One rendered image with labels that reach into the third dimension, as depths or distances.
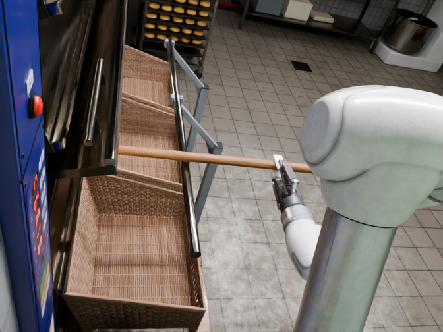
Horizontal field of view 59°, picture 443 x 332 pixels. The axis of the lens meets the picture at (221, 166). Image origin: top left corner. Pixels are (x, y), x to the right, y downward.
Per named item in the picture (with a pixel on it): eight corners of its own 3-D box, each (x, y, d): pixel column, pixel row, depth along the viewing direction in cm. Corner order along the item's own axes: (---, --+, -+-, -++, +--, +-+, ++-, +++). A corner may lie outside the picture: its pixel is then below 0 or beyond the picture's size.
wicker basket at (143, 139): (80, 206, 174) (81, 161, 157) (89, 129, 215) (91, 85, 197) (187, 211, 188) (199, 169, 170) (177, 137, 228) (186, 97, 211)
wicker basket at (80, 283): (59, 338, 132) (57, 296, 114) (77, 211, 172) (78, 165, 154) (199, 332, 145) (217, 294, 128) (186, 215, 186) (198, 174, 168)
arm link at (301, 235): (276, 240, 113) (317, 241, 116) (291, 288, 101) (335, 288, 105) (289, 215, 106) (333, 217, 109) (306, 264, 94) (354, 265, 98)
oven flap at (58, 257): (50, 296, 107) (16, 256, 92) (99, 23, 236) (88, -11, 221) (66, 293, 107) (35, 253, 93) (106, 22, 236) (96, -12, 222)
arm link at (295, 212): (279, 237, 112) (274, 221, 117) (308, 238, 115) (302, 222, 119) (291, 217, 107) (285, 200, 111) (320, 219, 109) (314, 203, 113)
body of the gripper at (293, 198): (287, 202, 111) (279, 179, 118) (277, 221, 116) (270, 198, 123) (311, 204, 113) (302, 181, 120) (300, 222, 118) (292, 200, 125)
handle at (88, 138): (97, 162, 79) (88, 163, 79) (107, 78, 103) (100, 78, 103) (91, 139, 75) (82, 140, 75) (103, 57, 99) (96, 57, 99)
